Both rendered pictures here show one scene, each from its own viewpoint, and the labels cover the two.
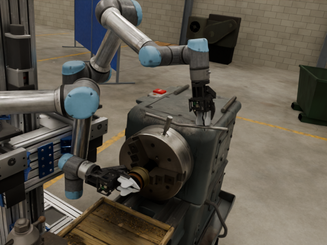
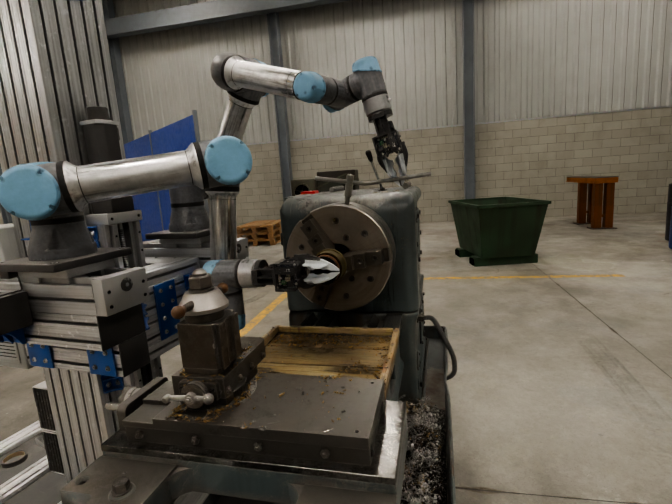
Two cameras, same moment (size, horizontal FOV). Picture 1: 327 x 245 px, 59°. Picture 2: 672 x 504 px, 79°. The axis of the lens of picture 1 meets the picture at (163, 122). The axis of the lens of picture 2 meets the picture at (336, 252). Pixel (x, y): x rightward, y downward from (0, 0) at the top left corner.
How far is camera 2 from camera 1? 0.50 m
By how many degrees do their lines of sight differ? 15
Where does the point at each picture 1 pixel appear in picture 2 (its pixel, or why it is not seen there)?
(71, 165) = (224, 268)
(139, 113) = (298, 204)
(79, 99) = (225, 151)
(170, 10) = (263, 181)
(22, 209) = not seen: hidden behind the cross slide
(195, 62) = (369, 86)
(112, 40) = (236, 119)
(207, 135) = (402, 200)
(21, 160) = (139, 283)
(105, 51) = not seen: hidden behind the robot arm
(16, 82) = not seen: hidden behind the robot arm
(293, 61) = (436, 210)
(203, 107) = (394, 142)
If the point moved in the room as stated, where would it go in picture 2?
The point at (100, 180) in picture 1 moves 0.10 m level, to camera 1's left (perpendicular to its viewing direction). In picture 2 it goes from (279, 269) to (237, 273)
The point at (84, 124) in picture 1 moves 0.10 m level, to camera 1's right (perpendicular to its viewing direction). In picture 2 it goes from (228, 215) to (263, 212)
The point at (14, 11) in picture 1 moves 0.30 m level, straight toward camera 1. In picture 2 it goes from (90, 93) to (106, 69)
